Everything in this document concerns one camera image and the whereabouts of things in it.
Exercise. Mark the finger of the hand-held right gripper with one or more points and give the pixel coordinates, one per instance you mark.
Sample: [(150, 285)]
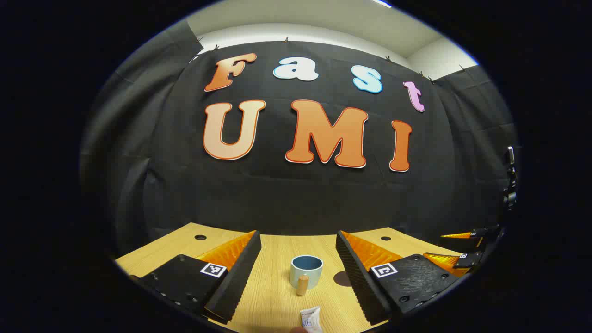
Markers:
[(467, 262), (481, 232)]

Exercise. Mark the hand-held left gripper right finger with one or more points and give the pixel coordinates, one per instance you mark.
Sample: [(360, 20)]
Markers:
[(358, 277)]

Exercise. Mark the wooden desktop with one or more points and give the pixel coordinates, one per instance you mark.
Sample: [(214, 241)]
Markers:
[(273, 291)]

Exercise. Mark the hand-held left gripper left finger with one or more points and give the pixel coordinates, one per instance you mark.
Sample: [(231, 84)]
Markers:
[(240, 273)]

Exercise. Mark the white toothpaste tube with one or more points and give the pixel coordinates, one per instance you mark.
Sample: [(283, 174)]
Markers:
[(311, 319)]

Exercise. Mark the dark brown round coaster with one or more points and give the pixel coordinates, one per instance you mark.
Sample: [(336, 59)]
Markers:
[(343, 279)]

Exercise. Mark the black backdrop cloth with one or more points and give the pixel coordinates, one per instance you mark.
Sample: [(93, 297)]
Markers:
[(277, 199)]

